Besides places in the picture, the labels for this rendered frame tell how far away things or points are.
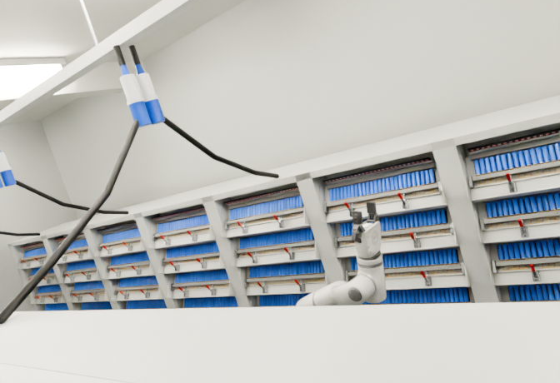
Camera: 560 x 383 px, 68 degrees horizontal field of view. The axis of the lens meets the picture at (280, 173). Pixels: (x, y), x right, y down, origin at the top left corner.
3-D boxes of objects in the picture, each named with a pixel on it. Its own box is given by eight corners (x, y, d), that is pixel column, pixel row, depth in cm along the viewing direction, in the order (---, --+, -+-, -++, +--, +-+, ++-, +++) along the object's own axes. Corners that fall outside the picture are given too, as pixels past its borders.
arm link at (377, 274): (351, 266, 136) (364, 255, 143) (355, 302, 139) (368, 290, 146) (374, 271, 131) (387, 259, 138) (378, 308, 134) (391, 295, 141)
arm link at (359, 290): (297, 306, 149) (354, 278, 129) (322, 286, 160) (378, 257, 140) (310, 329, 147) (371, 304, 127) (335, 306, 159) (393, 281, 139)
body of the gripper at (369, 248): (387, 251, 138) (383, 220, 136) (372, 265, 131) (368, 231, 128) (367, 248, 143) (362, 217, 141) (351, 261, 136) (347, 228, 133)
